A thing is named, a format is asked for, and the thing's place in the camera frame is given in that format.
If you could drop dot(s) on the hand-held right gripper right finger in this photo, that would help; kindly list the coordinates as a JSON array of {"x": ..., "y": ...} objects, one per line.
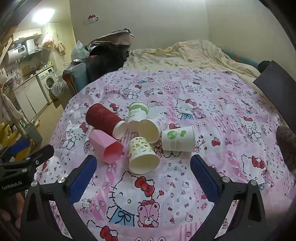
[{"x": 204, "y": 177}]

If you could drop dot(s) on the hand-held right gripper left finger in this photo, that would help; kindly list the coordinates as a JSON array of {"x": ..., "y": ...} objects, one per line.
[{"x": 82, "y": 178}]

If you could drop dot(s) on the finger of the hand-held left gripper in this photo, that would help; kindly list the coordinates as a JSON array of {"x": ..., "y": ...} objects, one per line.
[
  {"x": 17, "y": 148},
  {"x": 42, "y": 153}
]

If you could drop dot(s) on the pink hexagonal plastic cup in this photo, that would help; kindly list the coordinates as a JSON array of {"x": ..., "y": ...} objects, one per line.
[{"x": 101, "y": 144}]

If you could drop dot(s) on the white cup green globe print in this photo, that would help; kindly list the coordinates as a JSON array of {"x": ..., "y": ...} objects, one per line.
[{"x": 178, "y": 139}]

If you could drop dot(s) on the dark red ribbed paper cup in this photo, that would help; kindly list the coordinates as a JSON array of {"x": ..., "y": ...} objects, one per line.
[{"x": 101, "y": 118}]

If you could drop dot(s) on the cream cartoon print paper cup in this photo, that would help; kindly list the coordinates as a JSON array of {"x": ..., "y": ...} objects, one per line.
[{"x": 141, "y": 149}]

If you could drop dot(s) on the plain white paper cup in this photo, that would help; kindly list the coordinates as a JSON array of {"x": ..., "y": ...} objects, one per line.
[{"x": 149, "y": 131}]

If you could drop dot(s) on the white cup green leaf print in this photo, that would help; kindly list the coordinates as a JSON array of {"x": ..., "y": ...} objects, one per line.
[{"x": 138, "y": 111}]

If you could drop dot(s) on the yellow crate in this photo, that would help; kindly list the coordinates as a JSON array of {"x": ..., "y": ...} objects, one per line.
[{"x": 7, "y": 135}]

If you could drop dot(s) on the grey waste bin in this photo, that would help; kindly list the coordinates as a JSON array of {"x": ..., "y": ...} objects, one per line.
[{"x": 34, "y": 135}]

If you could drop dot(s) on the white hanging garment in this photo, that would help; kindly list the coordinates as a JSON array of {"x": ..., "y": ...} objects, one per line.
[{"x": 10, "y": 109}]

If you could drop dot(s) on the white base cabinet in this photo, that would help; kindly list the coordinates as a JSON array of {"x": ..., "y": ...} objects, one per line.
[{"x": 30, "y": 96}]

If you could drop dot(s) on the pink cartoon printed blanket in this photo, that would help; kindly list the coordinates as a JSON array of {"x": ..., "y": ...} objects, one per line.
[{"x": 215, "y": 109}]

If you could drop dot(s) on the white washing machine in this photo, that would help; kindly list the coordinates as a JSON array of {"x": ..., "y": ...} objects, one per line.
[{"x": 47, "y": 81}]

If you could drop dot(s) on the blue chair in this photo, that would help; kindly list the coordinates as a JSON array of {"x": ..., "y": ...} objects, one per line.
[{"x": 77, "y": 75}]

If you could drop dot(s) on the brown fuzzy object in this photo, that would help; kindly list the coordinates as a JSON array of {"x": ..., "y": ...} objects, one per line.
[{"x": 288, "y": 146}]

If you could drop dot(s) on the white water heater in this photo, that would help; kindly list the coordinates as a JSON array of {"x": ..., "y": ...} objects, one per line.
[{"x": 19, "y": 49}]

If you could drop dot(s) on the white plastic bag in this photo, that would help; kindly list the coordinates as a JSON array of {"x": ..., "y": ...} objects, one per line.
[{"x": 79, "y": 51}]

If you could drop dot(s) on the hanging pink beige cloths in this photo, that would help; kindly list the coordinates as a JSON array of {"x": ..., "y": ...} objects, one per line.
[{"x": 54, "y": 45}]

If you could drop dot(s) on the black bag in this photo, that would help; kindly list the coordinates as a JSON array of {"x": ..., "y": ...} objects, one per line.
[{"x": 105, "y": 61}]

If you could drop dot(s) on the dark brown board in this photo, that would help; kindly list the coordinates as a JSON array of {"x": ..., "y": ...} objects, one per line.
[{"x": 276, "y": 80}]

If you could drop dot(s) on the cream crumpled duvet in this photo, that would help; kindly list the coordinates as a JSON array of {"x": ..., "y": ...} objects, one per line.
[{"x": 185, "y": 55}]

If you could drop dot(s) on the teal bed edge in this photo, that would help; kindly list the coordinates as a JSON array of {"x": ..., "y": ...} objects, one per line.
[{"x": 240, "y": 56}]

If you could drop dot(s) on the grey dark-edged pillow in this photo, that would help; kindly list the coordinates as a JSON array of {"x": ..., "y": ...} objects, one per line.
[{"x": 113, "y": 37}]

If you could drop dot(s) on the white wall cabinet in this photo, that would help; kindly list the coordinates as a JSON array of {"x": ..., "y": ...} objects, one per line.
[{"x": 27, "y": 34}]

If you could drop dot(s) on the red white wall decoration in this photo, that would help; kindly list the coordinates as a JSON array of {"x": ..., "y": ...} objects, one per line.
[{"x": 93, "y": 19}]

